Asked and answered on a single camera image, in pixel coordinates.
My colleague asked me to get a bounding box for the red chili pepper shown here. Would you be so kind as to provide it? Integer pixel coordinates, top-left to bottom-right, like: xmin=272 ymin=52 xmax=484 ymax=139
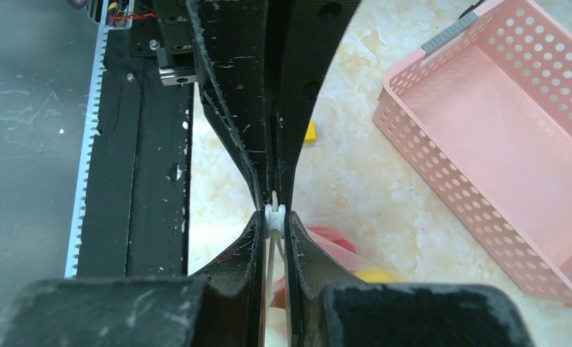
xmin=307 ymin=226 xmax=357 ymax=261

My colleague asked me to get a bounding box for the clear dotted zip top bag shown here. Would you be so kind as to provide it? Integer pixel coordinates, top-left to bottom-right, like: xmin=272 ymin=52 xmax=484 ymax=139
xmin=264 ymin=190 xmax=401 ymax=347

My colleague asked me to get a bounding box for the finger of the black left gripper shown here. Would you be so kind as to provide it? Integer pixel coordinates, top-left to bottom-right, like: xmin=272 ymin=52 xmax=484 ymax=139
xmin=186 ymin=1 xmax=270 ymax=210
xmin=274 ymin=1 xmax=360 ymax=210

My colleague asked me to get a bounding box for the yellow toy block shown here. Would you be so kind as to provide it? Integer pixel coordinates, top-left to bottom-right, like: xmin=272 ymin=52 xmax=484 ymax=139
xmin=304 ymin=121 xmax=317 ymax=144

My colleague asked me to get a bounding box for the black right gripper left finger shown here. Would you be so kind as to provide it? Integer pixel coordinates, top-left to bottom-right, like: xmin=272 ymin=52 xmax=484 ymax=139
xmin=0 ymin=212 xmax=262 ymax=346

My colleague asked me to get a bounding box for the pink plastic basket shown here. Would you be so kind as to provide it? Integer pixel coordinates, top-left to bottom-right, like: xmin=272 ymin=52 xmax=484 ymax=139
xmin=373 ymin=1 xmax=572 ymax=307

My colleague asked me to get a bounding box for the yellow mango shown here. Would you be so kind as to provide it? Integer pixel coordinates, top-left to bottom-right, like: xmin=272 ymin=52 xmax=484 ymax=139
xmin=353 ymin=267 xmax=399 ymax=283

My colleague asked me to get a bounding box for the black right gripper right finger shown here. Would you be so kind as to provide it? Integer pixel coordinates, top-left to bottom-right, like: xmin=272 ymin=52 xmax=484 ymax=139
xmin=285 ymin=212 xmax=533 ymax=346

